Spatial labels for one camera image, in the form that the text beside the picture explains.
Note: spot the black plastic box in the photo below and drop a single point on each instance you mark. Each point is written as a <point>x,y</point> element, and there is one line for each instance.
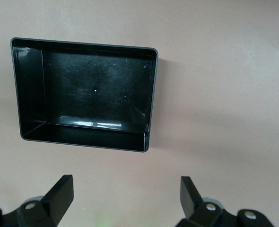
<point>94,94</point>

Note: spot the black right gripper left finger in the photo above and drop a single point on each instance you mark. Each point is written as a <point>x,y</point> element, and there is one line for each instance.
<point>56,201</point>

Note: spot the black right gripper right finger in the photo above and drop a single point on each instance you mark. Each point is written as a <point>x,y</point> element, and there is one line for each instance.
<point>191,203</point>

